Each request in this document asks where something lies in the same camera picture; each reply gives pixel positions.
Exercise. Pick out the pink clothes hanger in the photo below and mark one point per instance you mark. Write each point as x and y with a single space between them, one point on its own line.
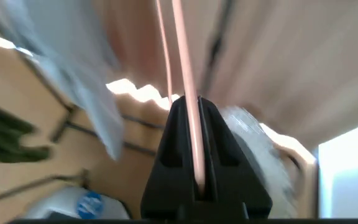
190 93

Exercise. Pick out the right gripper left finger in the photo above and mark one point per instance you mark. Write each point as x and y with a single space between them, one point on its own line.
169 180

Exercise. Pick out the beige curtain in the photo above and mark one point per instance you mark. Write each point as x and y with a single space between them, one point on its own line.
291 62

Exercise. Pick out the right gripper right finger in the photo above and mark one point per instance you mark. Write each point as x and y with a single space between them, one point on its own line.
235 186

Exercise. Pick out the pale grey shorts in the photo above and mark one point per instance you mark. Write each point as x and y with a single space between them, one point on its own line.
82 77

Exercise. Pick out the white laundry basket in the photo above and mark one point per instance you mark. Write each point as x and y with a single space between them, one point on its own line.
259 146

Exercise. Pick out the black clothes rack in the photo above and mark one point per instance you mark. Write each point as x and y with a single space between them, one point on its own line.
214 46

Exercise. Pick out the green garment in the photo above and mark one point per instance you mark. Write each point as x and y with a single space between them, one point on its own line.
2 140

